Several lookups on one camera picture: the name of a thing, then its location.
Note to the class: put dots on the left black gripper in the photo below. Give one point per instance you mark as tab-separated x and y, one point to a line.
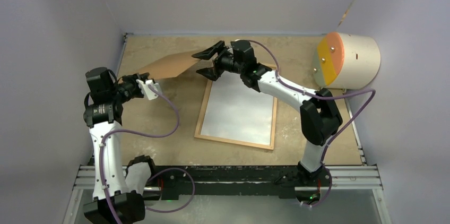
132	78

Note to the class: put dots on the printed photo with white border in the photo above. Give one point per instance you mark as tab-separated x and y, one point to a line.
239	110

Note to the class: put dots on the aluminium rail frame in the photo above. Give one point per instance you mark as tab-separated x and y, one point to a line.
343	178

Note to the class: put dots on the white cylinder with coloured face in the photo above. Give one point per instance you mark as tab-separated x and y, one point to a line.
345	61

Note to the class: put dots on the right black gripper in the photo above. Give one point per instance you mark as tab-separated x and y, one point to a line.
215	72

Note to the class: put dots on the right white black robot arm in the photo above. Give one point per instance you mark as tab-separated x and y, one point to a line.
319	115

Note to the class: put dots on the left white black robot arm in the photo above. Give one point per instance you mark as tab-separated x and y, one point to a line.
116	197

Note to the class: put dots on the light wooden picture frame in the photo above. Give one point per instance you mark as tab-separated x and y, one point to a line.
202	117

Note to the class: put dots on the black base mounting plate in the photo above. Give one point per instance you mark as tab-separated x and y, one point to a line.
282	181

